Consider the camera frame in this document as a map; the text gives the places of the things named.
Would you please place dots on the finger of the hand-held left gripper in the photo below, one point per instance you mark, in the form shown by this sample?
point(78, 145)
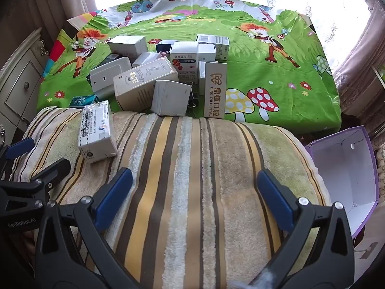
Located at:
point(51, 171)
point(19, 150)

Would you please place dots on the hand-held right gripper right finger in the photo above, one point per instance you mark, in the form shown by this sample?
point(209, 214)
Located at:
point(275, 198)

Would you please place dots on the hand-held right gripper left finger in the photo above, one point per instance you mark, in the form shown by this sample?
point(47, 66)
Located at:
point(115, 197)

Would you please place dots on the white blue-print medicine box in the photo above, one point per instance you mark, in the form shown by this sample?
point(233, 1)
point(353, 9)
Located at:
point(96, 132)

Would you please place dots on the purple cardboard box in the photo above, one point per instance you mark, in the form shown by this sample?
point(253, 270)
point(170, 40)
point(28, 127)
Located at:
point(343, 168)

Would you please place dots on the small teal box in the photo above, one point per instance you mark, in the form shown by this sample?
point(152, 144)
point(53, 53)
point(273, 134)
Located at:
point(84, 101)

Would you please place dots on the grey-white box with dot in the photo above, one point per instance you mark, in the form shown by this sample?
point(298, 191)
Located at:
point(105, 81)

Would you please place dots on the tall beige box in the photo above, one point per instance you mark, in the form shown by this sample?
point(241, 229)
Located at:
point(141, 87)

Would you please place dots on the white box with gold logo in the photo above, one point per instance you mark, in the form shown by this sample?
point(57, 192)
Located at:
point(215, 90)

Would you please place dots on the black binder clip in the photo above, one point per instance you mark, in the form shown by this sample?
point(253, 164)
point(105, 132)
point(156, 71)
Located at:
point(192, 99)

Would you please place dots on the small black box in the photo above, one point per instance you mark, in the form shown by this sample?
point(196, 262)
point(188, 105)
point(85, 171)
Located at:
point(109, 57)

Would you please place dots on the small white box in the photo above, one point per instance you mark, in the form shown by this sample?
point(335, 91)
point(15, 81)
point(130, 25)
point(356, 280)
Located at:
point(144, 58)

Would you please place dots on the white cardboard box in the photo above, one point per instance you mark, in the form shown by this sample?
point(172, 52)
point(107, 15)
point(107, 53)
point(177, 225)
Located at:
point(206, 52)
point(126, 46)

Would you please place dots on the dark blue box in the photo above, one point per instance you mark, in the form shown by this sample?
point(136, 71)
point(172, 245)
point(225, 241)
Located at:
point(162, 47)

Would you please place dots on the cream nightstand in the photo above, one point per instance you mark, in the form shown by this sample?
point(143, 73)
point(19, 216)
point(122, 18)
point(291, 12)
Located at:
point(18, 90)

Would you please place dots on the striped beige towel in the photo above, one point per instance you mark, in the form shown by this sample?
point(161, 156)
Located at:
point(192, 186)

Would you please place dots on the green cartoon printed sheet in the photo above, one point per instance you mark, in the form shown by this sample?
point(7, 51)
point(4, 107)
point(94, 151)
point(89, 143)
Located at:
point(300, 108)

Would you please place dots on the pink patterned curtain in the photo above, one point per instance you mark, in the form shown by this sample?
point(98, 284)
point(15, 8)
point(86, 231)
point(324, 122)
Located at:
point(361, 60)

